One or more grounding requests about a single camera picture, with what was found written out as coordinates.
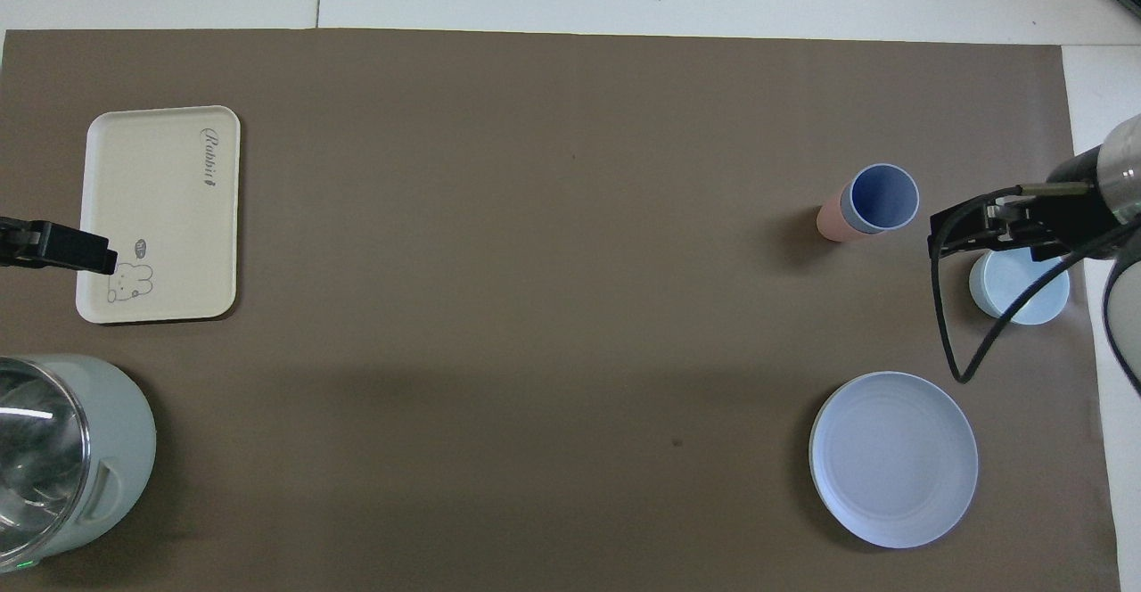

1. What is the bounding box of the blue plastic cup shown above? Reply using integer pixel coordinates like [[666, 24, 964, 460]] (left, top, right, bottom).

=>
[[842, 164, 920, 233]]

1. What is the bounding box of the light blue bowl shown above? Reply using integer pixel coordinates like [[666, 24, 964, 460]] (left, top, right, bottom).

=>
[[969, 247, 1071, 325]]

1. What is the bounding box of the pink plastic cup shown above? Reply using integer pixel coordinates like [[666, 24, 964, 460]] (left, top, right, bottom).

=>
[[817, 180, 879, 243]]

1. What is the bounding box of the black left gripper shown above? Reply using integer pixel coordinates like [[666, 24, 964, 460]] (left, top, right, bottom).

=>
[[0, 216, 118, 275]]

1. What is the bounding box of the brown table mat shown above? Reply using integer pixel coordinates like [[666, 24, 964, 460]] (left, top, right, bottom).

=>
[[0, 29, 1122, 592]]

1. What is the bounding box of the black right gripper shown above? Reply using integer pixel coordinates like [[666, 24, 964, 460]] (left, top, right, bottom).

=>
[[930, 151, 1115, 261]]

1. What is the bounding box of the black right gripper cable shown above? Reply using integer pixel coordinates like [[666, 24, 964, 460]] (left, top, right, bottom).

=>
[[930, 218, 1141, 385]]

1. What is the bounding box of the pale blue round plate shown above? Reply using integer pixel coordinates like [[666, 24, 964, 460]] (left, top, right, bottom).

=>
[[809, 372, 979, 549]]

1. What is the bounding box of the glass pot lid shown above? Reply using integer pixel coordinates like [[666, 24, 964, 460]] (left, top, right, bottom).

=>
[[0, 358, 92, 566]]

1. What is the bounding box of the pale green cooking pot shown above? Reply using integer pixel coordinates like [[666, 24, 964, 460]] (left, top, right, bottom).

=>
[[0, 354, 158, 573]]

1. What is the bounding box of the cream rabbit print tray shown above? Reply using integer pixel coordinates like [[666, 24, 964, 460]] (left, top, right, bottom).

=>
[[76, 106, 242, 324]]

